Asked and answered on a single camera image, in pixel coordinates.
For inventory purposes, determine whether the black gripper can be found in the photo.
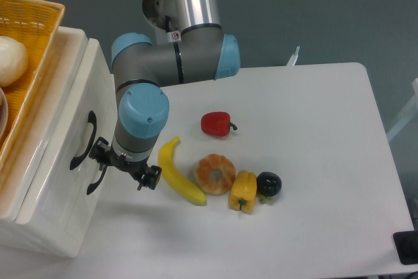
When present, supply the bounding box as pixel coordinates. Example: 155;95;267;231
88;137;162;191

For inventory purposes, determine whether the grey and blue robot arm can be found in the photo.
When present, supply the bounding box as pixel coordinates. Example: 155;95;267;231
89;0;240;189

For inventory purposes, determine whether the white drawer cabinet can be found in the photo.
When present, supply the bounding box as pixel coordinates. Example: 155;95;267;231
1;27;116;257

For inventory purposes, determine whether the yellow banana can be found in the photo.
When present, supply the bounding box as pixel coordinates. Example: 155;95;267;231
157;137;207;206

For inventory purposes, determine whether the red bell pepper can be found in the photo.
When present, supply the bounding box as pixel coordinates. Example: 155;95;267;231
201;112;238;137

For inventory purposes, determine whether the yellow bell pepper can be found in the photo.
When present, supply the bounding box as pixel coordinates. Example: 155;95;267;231
228;170;257;214

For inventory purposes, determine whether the bowl in basket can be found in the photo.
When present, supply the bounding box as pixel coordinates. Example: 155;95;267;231
0;90;8;137

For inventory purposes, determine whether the black round fruit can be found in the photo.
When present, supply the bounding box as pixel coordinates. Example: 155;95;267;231
257;172;283;204

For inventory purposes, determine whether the white bread roll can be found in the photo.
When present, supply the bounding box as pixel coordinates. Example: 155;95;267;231
0;36;28;87

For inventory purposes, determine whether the yellow wicker basket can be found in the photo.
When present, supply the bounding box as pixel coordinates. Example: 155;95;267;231
1;0;65;165

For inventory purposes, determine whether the black device at table edge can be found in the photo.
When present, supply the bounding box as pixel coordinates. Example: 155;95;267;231
393;230;417;265

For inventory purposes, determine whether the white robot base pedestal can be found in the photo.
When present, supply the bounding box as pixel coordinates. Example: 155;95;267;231
142;0;181;44

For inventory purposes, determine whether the white frame right edge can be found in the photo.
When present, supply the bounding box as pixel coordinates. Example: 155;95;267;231
386;78;417;142

